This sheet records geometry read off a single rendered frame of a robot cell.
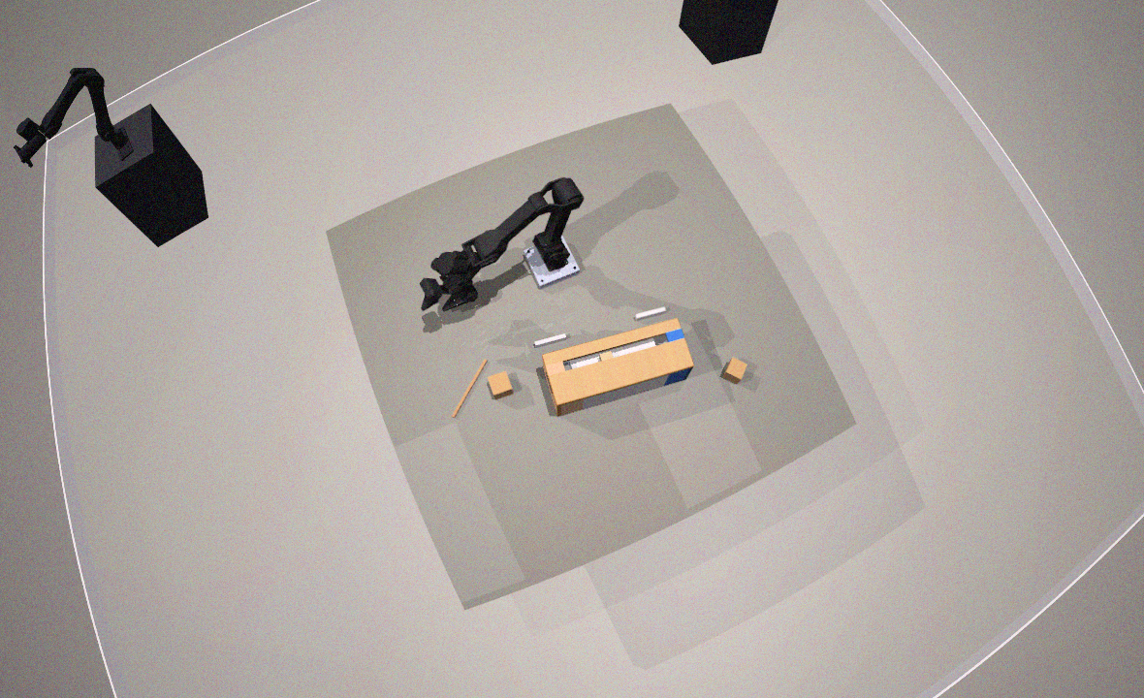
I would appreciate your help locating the tan thin rod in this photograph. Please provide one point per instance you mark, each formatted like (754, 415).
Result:
(469, 388)

